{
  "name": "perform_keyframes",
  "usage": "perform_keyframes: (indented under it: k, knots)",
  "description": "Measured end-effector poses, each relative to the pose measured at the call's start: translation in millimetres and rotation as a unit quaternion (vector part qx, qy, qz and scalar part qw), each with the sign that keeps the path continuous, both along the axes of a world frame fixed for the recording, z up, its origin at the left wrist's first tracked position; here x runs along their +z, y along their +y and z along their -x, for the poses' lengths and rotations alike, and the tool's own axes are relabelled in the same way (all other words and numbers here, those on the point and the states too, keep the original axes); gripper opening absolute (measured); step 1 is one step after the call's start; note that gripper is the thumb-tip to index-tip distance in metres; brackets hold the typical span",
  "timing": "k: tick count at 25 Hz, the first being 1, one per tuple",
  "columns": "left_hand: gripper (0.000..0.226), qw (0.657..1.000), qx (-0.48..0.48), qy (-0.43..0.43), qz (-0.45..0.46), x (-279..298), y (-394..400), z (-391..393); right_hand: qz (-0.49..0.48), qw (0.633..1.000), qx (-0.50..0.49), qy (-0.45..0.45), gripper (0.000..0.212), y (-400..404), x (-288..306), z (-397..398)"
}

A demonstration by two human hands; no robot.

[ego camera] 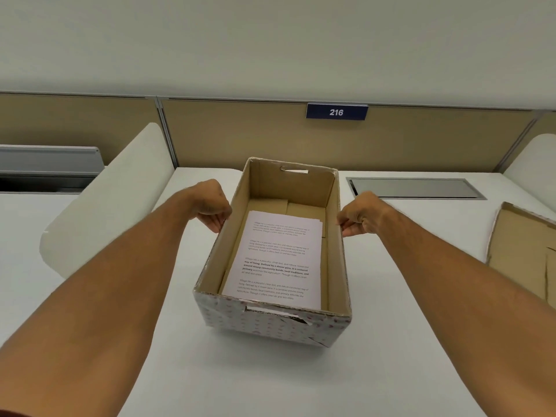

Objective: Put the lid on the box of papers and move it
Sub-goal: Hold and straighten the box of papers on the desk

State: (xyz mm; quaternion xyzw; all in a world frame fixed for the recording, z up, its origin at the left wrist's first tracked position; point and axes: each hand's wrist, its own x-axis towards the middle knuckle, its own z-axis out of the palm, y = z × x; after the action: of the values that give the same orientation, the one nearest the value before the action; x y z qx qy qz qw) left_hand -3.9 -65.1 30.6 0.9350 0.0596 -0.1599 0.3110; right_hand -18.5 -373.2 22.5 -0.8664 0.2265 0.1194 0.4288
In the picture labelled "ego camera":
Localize person's left hand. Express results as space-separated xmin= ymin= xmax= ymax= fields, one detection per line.
xmin=187 ymin=179 xmax=233 ymax=234

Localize person's right hand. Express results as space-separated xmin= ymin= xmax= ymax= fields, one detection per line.
xmin=336 ymin=191 xmax=395 ymax=238

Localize patterned cardboard box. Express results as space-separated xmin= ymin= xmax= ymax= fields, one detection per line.
xmin=193 ymin=156 xmax=353 ymax=348

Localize person's right forearm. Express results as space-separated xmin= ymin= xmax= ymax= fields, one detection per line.
xmin=369 ymin=203 xmax=556 ymax=417

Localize person's left forearm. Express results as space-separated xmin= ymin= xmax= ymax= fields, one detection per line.
xmin=0 ymin=186 xmax=205 ymax=417

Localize stack of printed paper sheets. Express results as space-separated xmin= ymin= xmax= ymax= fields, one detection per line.
xmin=220 ymin=210 xmax=326 ymax=311

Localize white curved desk divider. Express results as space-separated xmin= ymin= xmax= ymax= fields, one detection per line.
xmin=502 ymin=133 xmax=556 ymax=203
xmin=39 ymin=122 xmax=175 ymax=281

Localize beige partition panel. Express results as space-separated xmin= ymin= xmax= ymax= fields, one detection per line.
xmin=500 ymin=111 xmax=556 ymax=173
xmin=158 ymin=98 xmax=540 ymax=173
xmin=0 ymin=92 xmax=178 ymax=168

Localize blue number sign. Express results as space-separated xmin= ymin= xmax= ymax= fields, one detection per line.
xmin=305 ymin=102 xmax=369 ymax=121

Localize cardboard box lid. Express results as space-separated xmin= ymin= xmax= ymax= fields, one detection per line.
xmin=485 ymin=201 xmax=556 ymax=311

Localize grey desk cable flap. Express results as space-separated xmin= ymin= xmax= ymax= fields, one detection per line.
xmin=346 ymin=177 xmax=488 ymax=200

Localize grey metal cable tray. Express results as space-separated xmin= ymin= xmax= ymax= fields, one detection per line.
xmin=0 ymin=144 xmax=105 ymax=194

